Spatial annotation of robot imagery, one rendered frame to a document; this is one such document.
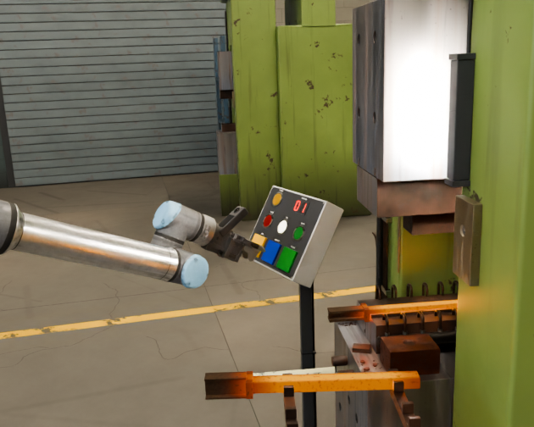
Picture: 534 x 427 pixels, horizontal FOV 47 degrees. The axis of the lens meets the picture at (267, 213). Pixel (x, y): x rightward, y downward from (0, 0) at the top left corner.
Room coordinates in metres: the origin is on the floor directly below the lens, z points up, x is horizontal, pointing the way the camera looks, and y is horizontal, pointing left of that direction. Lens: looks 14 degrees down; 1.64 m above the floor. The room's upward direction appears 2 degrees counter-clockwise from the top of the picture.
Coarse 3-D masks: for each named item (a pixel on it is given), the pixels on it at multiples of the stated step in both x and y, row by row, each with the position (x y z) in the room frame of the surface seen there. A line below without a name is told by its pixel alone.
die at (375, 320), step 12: (360, 300) 1.59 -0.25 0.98; (372, 300) 1.59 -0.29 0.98; (384, 300) 1.59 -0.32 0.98; (396, 300) 1.58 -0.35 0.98; (408, 300) 1.56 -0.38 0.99; (420, 300) 1.55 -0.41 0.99; (432, 300) 1.55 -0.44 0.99; (444, 300) 1.55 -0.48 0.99; (396, 312) 1.46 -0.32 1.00; (408, 312) 1.46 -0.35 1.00; (432, 312) 1.46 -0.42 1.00; (444, 312) 1.46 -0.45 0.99; (360, 324) 1.56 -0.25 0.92; (372, 324) 1.43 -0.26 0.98; (384, 324) 1.40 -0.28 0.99; (396, 324) 1.40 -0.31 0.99; (408, 324) 1.40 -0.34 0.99; (420, 324) 1.41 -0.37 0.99; (432, 324) 1.41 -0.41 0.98; (444, 324) 1.41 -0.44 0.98; (372, 336) 1.43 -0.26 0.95
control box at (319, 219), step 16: (272, 192) 2.16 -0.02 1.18; (288, 192) 2.08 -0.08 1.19; (272, 208) 2.11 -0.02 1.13; (288, 208) 2.04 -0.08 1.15; (304, 208) 1.96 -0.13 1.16; (320, 208) 1.90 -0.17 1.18; (336, 208) 1.91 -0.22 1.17; (256, 224) 2.15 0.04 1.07; (272, 224) 2.07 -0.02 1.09; (288, 224) 1.99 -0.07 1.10; (304, 224) 1.92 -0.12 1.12; (320, 224) 1.88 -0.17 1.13; (336, 224) 1.91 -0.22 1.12; (272, 240) 2.02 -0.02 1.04; (288, 240) 1.95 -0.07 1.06; (304, 240) 1.88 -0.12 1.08; (320, 240) 1.88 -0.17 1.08; (304, 256) 1.85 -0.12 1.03; (320, 256) 1.88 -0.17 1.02; (304, 272) 1.85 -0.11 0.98
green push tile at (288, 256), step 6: (282, 252) 1.92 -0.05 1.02; (288, 252) 1.90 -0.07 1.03; (294, 252) 1.88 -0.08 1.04; (282, 258) 1.91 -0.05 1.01; (288, 258) 1.88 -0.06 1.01; (294, 258) 1.87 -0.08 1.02; (276, 264) 1.92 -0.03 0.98; (282, 264) 1.89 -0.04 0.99; (288, 264) 1.87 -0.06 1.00; (288, 270) 1.86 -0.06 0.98
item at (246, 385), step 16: (208, 384) 1.07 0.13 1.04; (224, 384) 1.07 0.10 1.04; (240, 384) 1.06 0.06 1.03; (256, 384) 1.06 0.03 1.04; (272, 384) 1.06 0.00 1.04; (288, 384) 1.05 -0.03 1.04; (304, 384) 1.05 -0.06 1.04; (320, 384) 1.05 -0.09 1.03; (336, 384) 1.05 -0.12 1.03; (352, 384) 1.05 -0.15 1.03; (368, 384) 1.05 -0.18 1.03; (384, 384) 1.05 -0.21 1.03; (416, 384) 1.05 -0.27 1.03
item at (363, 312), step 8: (360, 304) 1.49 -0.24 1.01; (392, 304) 1.49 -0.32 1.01; (400, 304) 1.49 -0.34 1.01; (408, 304) 1.49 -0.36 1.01; (416, 304) 1.48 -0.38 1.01; (424, 304) 1.48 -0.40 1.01; (432, 304) 1.48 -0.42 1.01; (440, 304) 1.48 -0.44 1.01; (448, 304) 1.48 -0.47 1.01; (456, 304) 1.48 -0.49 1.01; (328, 312) 1.46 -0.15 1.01; (336, 312) 1.45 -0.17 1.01; (344, 312) 1.45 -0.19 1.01; (352, 312) 1.45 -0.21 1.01; (360, 312) 1.46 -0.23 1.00; (368, 312) 1.45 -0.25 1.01; (376, 312) 1.46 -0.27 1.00; (384, 312) 1.46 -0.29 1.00; (336, 320) 1.45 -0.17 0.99; (344, 320) 1.45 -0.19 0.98; (352, 320) 1.45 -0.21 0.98; (368, 320) 1.45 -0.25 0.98
